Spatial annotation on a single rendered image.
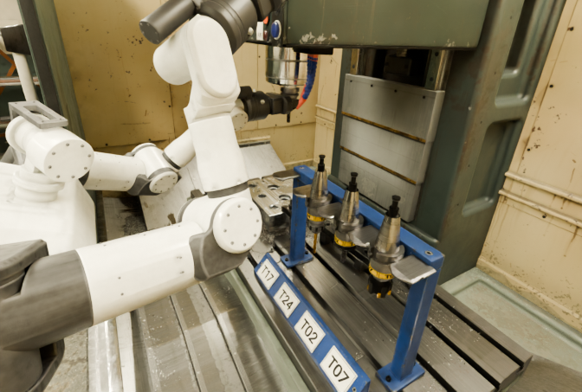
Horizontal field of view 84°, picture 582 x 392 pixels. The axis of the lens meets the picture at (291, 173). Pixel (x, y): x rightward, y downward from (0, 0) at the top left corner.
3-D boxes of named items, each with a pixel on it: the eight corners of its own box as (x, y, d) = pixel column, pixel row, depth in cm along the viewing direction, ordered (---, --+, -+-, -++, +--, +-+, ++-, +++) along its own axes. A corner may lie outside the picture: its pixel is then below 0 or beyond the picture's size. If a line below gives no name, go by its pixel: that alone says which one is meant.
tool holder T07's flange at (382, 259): (409, 263, 59) (411, 252, 58) (383, 272, 57) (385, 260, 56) (385, 243, 64) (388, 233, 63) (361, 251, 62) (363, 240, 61)
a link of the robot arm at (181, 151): (216, 151, 93) (167, 196, 93) (198, 129, 97) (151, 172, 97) (197, 136, 83) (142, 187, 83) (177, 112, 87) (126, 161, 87)
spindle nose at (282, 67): (325, 84, 103) (327, 43, 99) (286, 87, 94) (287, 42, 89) (292, 77, 114) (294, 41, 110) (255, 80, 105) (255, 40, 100)
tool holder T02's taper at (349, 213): (363, 219, 68) (367, 190, 65) (349, 226, 65) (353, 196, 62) (347, 210, 71) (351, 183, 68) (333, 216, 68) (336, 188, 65)
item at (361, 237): (360, 250, 61) (361, 247, 60) (343, 235, 65) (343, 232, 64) (387, 240, 64) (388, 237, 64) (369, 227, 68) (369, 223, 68)
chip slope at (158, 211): (157, 265, 142) (148, 213, 131) (137, 199, 194) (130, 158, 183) (322, 216, 184) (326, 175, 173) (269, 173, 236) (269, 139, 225)
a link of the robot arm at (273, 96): (294, 89, 98) (262, 93, 90) (292, 120, 102) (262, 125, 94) (268, 84, 106) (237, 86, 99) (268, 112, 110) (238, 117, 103)
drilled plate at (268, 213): (268, 228, 114) (268, 215, 112) (238, 194, 137) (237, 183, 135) (322, 213, 125) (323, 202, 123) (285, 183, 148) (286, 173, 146)
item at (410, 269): (406, 288, 52) (407, 284, 52) (383, 268, 56) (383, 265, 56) (435, 274, 55) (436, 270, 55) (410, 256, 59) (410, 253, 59)
